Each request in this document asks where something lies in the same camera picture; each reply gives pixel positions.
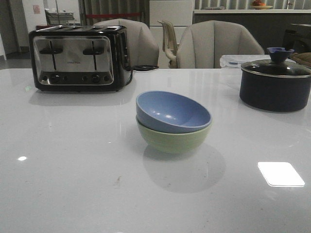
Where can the blue bowl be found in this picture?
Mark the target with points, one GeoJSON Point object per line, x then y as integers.
{"type": "Point", "coordinates": [171, 113]}

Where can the green bowl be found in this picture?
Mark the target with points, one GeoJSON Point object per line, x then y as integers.
{"type": "Point", "coordinates": [173, 142]}

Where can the beige upholstered chair left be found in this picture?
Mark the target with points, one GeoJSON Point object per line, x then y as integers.
{"type": "Point", "coordinates": [143, 48]}

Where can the beige upholstered chair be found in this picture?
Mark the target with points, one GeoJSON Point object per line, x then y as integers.
{"type": "Point", "coordinates": [202, 44]}
{"type": "Point", "coordinates": [143, 48]}

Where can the cream office chair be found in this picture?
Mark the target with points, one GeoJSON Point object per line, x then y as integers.
{"type": "Point", "coordinates": [169, 44]}

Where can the beige upholstered chair right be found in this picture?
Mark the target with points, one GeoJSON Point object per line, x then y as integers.
{"type": "Point", "coordinates": [202, 44]}

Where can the clear plastic food container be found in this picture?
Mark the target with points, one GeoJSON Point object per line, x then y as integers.
{"type": "Point", "coordinates": [230, 61]}

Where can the white cabinet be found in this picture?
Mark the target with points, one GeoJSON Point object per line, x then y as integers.
{"type": "Point", "coordinates": [178, 12]}

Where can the black and chrome toaster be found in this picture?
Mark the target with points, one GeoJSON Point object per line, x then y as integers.
{"type": "Point", "coordinates": [80, 58]}

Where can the dark blue cooking pot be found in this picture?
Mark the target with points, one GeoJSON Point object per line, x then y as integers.
{"type": "Point", "coordinates": [275, 94]}

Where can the glass pot lid blue knob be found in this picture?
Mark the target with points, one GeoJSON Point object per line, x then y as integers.
{"type": "Point", "coordinates": [278, 55]}

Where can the metal cart in background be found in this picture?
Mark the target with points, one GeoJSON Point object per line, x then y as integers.
{"type": "Point", "coordinates": [59, 18]}

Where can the fruit bowl on counter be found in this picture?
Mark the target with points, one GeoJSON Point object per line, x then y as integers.
{"type": "Point", "coordinates": [260, 5]}

